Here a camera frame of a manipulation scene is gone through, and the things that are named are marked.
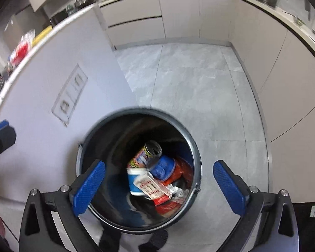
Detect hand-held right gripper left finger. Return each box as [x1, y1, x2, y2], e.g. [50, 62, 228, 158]
[19, 160, 106, 252]

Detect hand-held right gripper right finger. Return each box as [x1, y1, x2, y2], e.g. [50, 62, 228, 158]
[213, 160, 300, 252]

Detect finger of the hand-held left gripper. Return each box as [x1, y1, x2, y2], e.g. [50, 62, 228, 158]
[0, 120, 17, 163]

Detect blue cup with white rim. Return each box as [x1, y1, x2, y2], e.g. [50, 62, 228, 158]
[127, 168, 149, 196]

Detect black round bin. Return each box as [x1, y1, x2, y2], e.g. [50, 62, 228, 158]
[76, 108, 202, 235]

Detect white tissue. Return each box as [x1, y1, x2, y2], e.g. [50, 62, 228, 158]
[166, 184, 191, 199]

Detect orange plastic bag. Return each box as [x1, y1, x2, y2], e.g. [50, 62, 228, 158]
[155, 157, 195, 218]

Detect printed paper carton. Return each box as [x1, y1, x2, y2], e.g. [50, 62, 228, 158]
[134, 172, 172, 205]

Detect black yellow printed can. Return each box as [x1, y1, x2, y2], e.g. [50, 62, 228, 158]
[128, 140, 163, 169]

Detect blue patterned cup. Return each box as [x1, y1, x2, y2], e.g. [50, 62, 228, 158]
[149, 155, 176, 181]

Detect white tiled kitchen island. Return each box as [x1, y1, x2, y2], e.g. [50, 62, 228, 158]
[0, 1, 145, 252]

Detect island socket panel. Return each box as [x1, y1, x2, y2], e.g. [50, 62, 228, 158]
[52, 63, 88, 127]

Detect person's black shoe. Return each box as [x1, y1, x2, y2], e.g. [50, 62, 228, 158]
[138, 230, 169, 252]

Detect black appliance with green label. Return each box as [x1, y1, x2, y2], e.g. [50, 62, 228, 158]
[291, 201, 315, 252]

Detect red snack bag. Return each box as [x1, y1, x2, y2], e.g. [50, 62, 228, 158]
[8, 30, 35, 67]

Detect grey pot with lid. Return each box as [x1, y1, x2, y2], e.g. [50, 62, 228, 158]
[73, 0, 98, 9]

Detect grey kitchen counter cabinets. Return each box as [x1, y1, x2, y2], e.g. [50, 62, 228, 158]
[98, 0, 315, 143]

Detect green vegetable scraps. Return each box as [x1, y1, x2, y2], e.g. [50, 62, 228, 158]
[282, 10, 305, 27]

